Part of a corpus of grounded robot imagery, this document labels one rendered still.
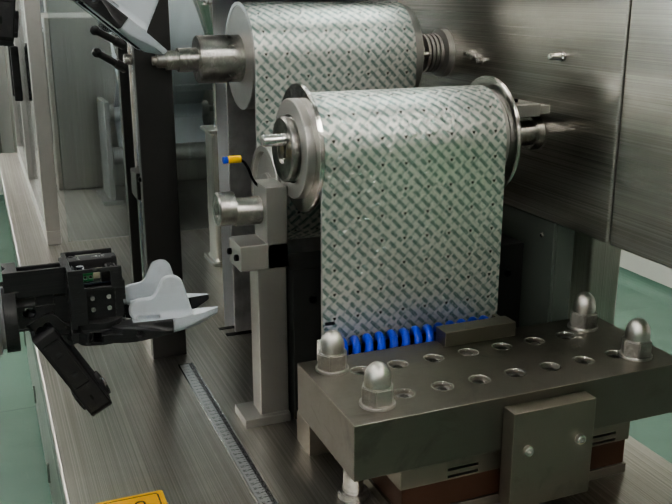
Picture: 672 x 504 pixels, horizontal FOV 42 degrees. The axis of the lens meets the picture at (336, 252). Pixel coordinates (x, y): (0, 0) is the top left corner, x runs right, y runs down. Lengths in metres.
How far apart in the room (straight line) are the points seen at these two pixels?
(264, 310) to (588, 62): 0.48
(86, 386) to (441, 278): 0.43
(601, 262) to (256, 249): 0.57
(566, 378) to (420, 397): 0.17
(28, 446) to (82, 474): 2.04
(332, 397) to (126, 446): 0.31
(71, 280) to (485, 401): 0.43
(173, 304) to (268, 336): 0.20
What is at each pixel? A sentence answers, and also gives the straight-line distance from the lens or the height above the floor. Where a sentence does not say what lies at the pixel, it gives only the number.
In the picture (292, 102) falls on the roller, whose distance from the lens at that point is 0.99.
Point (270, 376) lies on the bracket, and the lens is 1.11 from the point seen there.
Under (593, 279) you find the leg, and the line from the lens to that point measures 1.37.
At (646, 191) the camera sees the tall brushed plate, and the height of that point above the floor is 1.22.
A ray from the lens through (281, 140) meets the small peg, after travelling 0.98.
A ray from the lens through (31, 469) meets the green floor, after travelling 2.96.
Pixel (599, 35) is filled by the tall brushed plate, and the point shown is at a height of 1.38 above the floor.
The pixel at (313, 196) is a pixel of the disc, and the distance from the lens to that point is 0.98.
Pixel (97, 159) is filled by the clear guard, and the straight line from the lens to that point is 1.96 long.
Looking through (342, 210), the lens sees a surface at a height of 1.19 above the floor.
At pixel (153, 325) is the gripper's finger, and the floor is 1.10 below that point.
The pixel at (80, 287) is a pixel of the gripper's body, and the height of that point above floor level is 1.14.
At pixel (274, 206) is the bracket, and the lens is 1.03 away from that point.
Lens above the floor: 1.42
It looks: 17 degrees down
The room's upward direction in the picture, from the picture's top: straight up
